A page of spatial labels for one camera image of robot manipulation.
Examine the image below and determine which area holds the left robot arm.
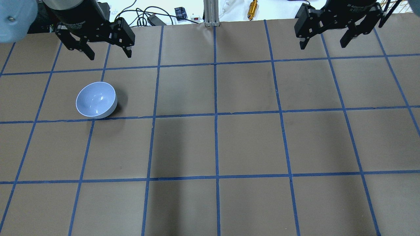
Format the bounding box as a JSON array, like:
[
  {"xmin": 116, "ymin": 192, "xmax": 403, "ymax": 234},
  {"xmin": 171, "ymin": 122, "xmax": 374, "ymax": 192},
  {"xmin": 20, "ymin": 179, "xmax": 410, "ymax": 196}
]
[{"xmin": 1, "ymin": 0, "xmax": 135, "ymax": 60}]

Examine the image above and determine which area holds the blue bowl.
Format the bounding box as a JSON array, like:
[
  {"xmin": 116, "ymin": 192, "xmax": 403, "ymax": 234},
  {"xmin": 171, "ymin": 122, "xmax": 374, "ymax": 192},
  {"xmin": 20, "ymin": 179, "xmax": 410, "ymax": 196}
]
[{"xmin": 75, "ymin": 82, "xmax": 117, "ymax": 119}]

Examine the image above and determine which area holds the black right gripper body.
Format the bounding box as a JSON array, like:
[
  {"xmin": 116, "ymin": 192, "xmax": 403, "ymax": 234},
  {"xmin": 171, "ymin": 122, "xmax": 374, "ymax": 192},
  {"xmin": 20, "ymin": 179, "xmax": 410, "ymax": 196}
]
[{"xmin": 294, "ymin": 0, "xmax": 384, "ymax": 39}]

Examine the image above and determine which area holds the white switch with red button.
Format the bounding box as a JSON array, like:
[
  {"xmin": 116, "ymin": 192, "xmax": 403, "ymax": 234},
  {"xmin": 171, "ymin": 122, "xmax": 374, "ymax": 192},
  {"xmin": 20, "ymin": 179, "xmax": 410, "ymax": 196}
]
[{"xmin": 190, "ymin": 14, "xmax": 201, "ymax": 23}]

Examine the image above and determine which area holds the black cable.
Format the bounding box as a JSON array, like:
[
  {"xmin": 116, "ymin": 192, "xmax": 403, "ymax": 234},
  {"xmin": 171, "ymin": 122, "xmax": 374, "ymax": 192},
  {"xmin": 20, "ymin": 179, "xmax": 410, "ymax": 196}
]
[{"xmin": 115, "ymin": 0, "xmax": 180, "ymax": 27}]

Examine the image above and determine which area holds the white cable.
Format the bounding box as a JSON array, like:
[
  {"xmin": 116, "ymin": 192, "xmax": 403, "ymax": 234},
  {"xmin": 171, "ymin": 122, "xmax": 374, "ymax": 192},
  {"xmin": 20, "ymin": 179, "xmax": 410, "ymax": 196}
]
[{"xmin": 219, "ymin": 0, "xmax": 237, "ymax": 19}]

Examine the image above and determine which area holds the aluminium frame post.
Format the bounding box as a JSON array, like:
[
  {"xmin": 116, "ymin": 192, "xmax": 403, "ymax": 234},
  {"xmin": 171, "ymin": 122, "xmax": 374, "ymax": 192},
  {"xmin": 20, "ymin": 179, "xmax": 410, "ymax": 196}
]
[{"xmin": 203, "ymin": 0, "xmax": 220, "ymax": 28}]

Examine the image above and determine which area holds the small dark blue box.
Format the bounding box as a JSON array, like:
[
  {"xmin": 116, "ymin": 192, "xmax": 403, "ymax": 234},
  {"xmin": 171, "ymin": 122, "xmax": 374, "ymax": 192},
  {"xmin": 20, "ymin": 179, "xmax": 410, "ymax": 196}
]
[{"xmin": 174, "ymin": 7, "xmax": 187, "ymax": 21}]

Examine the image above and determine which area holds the brass cylinder fitting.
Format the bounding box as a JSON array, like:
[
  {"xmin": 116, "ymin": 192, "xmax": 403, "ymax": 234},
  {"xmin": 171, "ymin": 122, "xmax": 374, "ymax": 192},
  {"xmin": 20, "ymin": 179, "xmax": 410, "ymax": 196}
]
[{"xmin": 247, "ymin": 0, "xmax": 258, "ymax": 21}]

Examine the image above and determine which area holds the black power adapter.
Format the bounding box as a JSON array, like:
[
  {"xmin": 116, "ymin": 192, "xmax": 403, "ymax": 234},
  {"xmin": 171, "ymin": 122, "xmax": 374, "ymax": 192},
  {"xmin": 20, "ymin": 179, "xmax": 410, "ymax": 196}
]
[{"xmin": 147, "ymin": 14, "xmax": 167, "ymax": 26}]

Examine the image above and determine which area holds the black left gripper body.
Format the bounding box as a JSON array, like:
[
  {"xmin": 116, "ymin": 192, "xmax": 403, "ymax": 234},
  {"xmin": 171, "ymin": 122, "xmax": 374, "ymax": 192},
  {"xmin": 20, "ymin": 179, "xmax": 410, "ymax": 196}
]
[{"xmin": 44, "ymin": 0, "xmax": 135, "ymax": 46}]

